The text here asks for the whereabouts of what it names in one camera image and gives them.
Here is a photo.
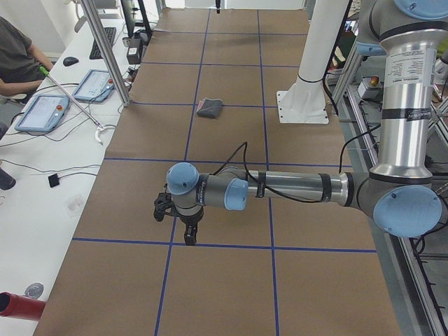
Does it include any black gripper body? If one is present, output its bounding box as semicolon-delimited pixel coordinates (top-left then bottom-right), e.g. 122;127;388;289
153;192;204;226

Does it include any pink towel with grey back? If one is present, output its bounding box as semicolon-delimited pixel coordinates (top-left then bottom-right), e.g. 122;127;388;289
196;98;223;119

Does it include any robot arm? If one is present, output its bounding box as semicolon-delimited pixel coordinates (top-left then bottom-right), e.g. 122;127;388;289
154;1;447;246

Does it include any small black square device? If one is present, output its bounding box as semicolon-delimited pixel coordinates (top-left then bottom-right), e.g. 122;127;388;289
48;173;60;188

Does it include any brown paper table cover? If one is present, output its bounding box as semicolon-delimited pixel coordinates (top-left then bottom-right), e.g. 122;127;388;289
36;8;400;335

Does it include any far teach pendant tablet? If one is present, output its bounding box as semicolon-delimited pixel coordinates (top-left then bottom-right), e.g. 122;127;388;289
72;69;114;103

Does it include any teach pendant tablet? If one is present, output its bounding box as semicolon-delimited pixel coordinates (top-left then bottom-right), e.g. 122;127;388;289
72;69;114;103
15;94;70;132

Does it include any near teach pendant tablet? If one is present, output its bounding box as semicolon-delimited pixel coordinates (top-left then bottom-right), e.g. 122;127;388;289
15;94;70;132

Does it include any black power adapter box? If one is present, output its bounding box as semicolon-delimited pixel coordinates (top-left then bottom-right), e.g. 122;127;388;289
127;38;143;65

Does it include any round metal disc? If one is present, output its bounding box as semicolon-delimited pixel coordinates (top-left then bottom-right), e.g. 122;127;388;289
24;282;44;300

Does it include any black computer mouse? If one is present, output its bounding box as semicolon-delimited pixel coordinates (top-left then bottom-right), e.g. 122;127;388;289
63;57;79;67

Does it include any red cylinder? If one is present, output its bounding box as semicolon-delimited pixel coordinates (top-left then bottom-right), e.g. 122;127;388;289
1;292;46;321

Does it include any black keyboard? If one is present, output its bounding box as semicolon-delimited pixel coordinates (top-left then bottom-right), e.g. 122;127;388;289
89;27;117;60

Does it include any seated person in grey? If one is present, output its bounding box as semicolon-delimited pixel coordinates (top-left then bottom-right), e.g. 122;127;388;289
0;17;53;104

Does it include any grabber stick with green handle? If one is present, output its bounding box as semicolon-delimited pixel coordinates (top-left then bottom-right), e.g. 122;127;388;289
39;66;114;146

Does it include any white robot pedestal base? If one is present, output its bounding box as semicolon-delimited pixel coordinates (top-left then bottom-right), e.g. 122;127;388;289
276;0;350;125

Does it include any aluminium frame post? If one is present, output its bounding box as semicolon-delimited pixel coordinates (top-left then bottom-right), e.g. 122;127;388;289
80;0;130;107

